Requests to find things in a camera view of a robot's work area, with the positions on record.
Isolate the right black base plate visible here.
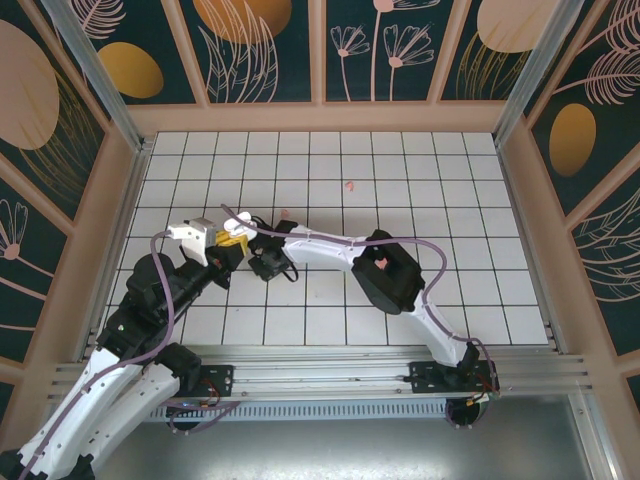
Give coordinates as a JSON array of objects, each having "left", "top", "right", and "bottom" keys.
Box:
[{"left": 408, "top": 360, "right": 501, "bottom": 396}]

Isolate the grey metal sheet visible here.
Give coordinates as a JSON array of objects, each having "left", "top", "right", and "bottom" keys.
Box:
[{"left": 89, "top": 418, "right": 619, "bottom": 480}]

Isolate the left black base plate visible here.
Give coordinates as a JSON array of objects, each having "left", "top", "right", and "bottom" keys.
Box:
[{"left": 143, "top": 364, "right": 236, "bottom": 399}]

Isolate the aluminium side rail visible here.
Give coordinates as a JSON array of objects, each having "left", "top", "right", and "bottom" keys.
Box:
[
  {"left": 79, "top": 142, "right": 154, "bottom": 364},
  {"left": 493, "top": 137, "right": 574, "bottom": 359}
]

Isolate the grey slotted cable duct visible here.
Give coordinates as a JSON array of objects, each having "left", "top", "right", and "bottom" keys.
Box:
[{"left": 144, "top": 399, "right": 454, "bottom": 422}]

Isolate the right aluminium side rail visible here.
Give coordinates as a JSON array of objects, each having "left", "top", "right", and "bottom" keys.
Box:
[{"left": 493, "top": 137, "right": 574, "bottom": 359}]

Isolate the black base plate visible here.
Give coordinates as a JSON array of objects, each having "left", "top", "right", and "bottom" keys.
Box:
[
  {"left": 143, "top": 364, "right": 236, "bottom": 399},
  {"left": 408, "top": 360, "right": 501, "bottom": 396}
]

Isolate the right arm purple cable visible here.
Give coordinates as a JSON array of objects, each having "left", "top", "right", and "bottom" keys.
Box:
[{"left": 220, "top": 202, "right": 501, "bottom": 431}]

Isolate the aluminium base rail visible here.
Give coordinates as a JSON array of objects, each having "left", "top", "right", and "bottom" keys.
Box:
[{"left": 47, "top": 343, "right": 596, "bottom": 401}]

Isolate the right gripper thin black cable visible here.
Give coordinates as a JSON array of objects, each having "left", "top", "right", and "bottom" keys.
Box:
[{"left": 249, "top": 214, "right": 300, "bottom": 284}]

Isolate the left aluminium corner post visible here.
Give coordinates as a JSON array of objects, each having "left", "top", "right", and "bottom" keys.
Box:
[{"left": 42, "top": 0, "right": 154, "bottom": 154}]

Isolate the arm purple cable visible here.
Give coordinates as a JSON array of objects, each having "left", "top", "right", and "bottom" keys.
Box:
[
  {"left": 220, "top": 202, "right": 501, "bottom": 431},
  {"left": 19, "top": 229, "right": 239, "bottom": 480}
]

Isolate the right aluminium corner post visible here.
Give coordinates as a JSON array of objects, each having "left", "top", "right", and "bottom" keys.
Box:
[{"left": 492, "top": 0, "right": 596, "bottom": 146}]

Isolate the aluminium corner post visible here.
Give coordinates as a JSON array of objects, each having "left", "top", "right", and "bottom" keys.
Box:
[
  {"left": 42, "top": 0, "right": 154, "bottom": 154},
  {"left": 492, "top": 0, "right": 596, "bottom": 146}
]

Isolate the left aluminium side rail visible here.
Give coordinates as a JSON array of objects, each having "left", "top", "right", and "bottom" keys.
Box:
[{"left": 79, "top": 142, "right": 154, "bottom": 364}]

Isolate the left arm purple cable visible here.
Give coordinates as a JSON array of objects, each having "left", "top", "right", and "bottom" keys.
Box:
[{"left": 19, "top": 229, "right": 239, "bottom": 480}]

